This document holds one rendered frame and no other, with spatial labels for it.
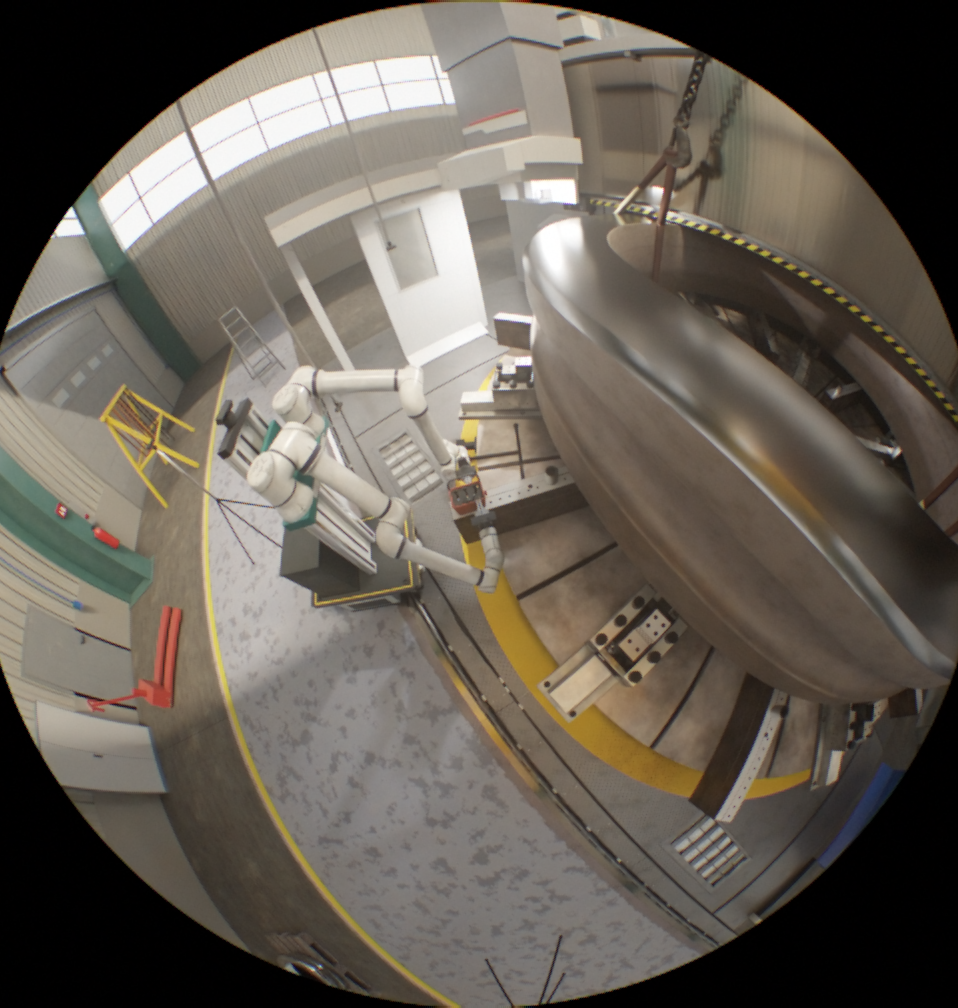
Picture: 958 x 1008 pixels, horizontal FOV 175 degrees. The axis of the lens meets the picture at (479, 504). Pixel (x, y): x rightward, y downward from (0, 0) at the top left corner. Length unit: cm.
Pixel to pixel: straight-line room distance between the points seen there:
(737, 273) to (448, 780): 606
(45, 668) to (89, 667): 88
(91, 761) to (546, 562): 585
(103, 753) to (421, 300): 734
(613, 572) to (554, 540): 46
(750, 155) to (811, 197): 68
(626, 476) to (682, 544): 39
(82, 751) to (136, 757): 89
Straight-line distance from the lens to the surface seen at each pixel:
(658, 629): 158
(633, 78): 477
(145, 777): 570
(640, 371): 99
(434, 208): 432
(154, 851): 614
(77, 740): 549
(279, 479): 131
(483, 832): 268
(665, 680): 215
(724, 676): 236
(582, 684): 186
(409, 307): 432
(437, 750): 249
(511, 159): 326
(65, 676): 621
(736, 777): 214
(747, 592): 140
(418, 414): 156
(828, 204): 390
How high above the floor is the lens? 230
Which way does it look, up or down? 58 degrees down
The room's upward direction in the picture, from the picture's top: 20 degrees counter-clockwise
